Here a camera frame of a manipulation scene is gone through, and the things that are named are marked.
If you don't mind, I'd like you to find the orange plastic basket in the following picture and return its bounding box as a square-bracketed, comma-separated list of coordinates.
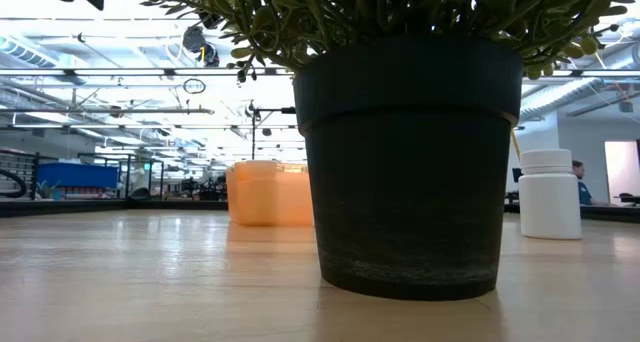
[225, 160, 315, 228]

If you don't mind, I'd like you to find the white pill bottle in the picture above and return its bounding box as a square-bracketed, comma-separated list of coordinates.
[518, 148, 583, 241]

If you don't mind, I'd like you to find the black hanging ceiling device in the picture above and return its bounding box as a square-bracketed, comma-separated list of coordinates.
[181, 25, 221, 68]

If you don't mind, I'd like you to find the black stand pole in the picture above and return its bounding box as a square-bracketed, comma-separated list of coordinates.
[247, 100, 297, 163]

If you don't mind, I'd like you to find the green artificial plant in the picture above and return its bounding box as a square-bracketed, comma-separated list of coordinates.
[137, 0, 640, 83]

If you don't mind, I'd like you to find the black plant pot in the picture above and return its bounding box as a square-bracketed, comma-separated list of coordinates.
[292, 35, 524, 302]

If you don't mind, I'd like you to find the seated person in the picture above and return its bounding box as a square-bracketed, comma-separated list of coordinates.
[571, 159, 597, 206]

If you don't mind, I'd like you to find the black cable loop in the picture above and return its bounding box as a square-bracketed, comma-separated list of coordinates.
[182, 77, 207, 95]

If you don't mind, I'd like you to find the black coiled hose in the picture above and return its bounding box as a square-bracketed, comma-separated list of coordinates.
[0, 168, 31, 200]

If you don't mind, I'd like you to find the black table edge frame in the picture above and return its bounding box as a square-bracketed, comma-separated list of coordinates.
[0, 197, 640, 224]

